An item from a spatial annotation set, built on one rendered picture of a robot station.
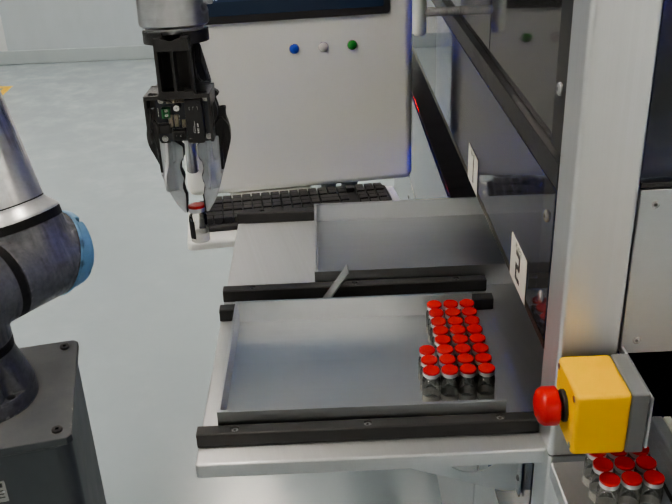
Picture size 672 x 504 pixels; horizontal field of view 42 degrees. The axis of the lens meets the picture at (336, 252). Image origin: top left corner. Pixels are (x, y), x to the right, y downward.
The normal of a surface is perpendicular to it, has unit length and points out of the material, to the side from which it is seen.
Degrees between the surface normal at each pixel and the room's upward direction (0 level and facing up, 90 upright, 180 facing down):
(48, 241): 71
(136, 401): 0
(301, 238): 0
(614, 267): 90
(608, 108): 90
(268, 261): 0
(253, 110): 90
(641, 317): 90
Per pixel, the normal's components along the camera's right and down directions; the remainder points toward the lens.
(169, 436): -0.04, -0.89
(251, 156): 0.14, 0.44
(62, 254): 0.77, -0.07
